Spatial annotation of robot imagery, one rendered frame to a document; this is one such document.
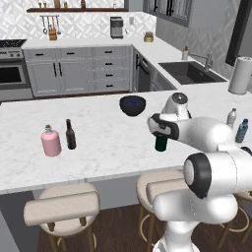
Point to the wooden knife block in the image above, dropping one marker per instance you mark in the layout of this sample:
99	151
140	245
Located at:
52	33

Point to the beige bar stool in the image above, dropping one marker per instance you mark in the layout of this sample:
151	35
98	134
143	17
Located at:
154	192
241	216
62	210

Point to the grey coffee machine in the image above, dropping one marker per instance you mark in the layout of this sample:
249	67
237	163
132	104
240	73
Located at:
116	27

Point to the dark green glass bottle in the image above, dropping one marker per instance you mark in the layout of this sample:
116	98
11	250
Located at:
160	144

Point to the white soap dispenser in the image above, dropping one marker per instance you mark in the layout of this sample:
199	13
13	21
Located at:
185	54

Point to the black framed window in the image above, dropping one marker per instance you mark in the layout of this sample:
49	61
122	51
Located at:
239	31

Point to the grey sink tap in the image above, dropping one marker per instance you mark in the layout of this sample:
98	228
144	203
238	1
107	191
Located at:
206	61

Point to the white paper towel roll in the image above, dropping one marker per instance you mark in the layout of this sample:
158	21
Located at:
240	76

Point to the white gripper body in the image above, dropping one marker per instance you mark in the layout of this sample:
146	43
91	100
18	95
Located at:
153	124

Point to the brown box on shelf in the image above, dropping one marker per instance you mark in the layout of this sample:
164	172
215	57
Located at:
57	3

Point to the grey wall cupboards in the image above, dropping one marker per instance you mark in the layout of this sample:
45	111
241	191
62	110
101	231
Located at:
169	11

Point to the yellow plant pot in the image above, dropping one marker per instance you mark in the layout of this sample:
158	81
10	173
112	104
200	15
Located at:
148	37

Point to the white wall socket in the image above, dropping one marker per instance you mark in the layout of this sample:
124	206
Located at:
131	20

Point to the brown bottle on shelf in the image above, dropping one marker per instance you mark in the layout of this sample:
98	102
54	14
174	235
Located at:
83	4

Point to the clear plastic bottle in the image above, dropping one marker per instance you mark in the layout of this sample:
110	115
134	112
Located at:
231	118

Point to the blue plastic bottle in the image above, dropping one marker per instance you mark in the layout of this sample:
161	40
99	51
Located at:
241	132

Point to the brown wall shelf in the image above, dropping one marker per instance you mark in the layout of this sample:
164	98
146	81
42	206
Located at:
77	10

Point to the dark dishwasher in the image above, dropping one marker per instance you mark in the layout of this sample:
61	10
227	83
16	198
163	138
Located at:
143	75

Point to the yellow jar on shelf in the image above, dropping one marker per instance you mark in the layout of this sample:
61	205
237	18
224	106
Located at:
65	5

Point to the small white shelf bottle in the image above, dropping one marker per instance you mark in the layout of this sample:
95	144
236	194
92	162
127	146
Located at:
114	4

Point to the grey base cupboard run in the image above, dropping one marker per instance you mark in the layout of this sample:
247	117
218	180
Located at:
78	70

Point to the dark blue bowl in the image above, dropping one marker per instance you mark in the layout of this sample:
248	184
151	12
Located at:
132	105

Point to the pink bottle with cork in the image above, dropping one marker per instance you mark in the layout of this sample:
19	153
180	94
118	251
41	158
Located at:
51	143

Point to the dark brown glass bottle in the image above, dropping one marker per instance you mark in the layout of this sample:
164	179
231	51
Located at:
70	137

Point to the utensil rail with hanging tools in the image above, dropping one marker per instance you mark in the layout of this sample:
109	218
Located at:
49	23

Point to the dark sink basin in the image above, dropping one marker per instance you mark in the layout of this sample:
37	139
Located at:
192	73

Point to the steel stove with oven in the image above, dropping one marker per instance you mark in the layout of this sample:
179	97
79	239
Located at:
11	70

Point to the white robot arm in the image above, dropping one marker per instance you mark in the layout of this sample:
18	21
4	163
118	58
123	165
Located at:
210	164

